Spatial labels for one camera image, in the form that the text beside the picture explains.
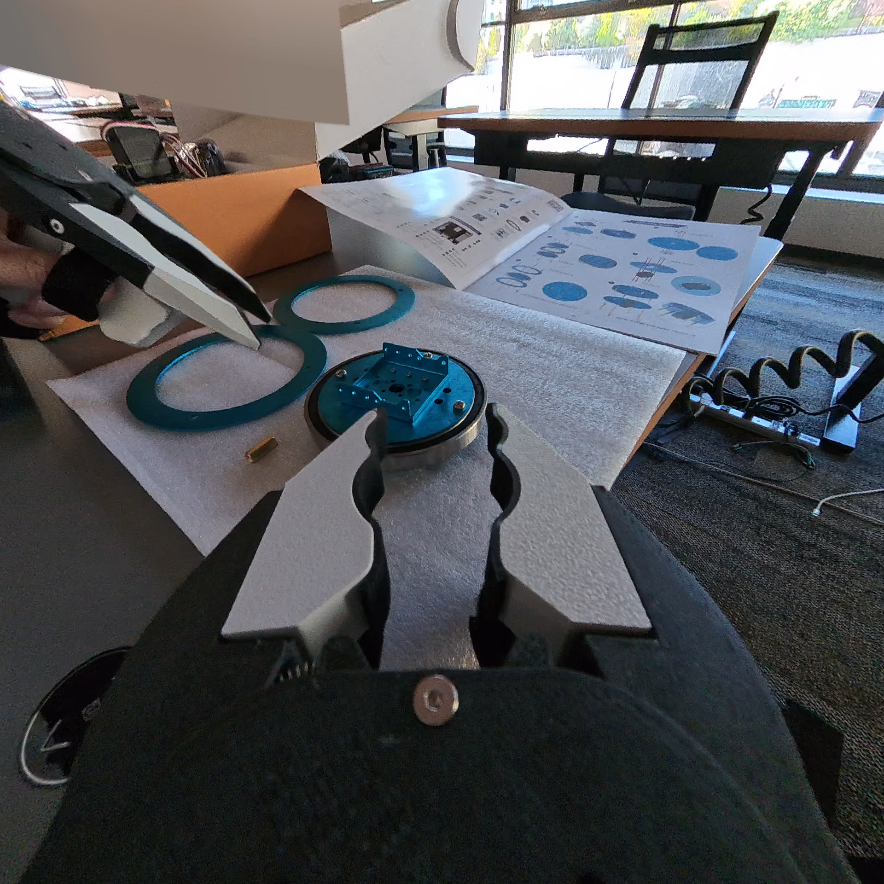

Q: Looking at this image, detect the printed instruction manual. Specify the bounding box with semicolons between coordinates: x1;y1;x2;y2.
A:
300;166;762;356

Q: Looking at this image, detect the orange white cardboard box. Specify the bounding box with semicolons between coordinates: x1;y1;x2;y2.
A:
0;0;486;343

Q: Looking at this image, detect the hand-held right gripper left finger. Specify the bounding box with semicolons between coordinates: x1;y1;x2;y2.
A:
221;409;391;669

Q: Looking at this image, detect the large window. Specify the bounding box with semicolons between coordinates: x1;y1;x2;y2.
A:
442;0;884;182

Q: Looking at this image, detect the person's left hand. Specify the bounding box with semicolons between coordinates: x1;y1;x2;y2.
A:
0;207;70;332

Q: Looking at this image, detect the dark desk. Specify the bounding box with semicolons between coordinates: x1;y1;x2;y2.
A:
437;107;884;241
0;173;785;884
383;105;479;172

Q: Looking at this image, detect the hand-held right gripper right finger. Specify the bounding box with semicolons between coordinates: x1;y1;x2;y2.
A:
470;402;655;667

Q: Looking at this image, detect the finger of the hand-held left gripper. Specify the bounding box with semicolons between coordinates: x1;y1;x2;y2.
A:
71;202;263;351
124;193;272;323

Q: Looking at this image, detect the black servo with wires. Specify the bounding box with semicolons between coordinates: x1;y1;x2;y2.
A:
104;121;229;184

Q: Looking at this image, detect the black floor cable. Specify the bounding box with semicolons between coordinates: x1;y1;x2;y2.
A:
731;436;819;473

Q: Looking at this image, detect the white foam sheet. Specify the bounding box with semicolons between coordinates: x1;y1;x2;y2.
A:
47;264;688;557

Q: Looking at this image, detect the white cable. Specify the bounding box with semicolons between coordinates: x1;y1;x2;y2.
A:
811;487;884;516

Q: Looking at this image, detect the black frame stand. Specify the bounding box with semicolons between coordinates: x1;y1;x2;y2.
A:
599;10;781;203

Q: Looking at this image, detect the blue metal ring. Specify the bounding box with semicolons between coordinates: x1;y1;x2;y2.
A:
126;325;328;433
273;275;417;337

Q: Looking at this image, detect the white power strip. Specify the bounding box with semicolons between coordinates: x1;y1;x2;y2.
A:
689;394;824;447

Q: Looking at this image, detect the blue round bearing base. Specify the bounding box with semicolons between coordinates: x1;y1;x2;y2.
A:
304;343;488;472

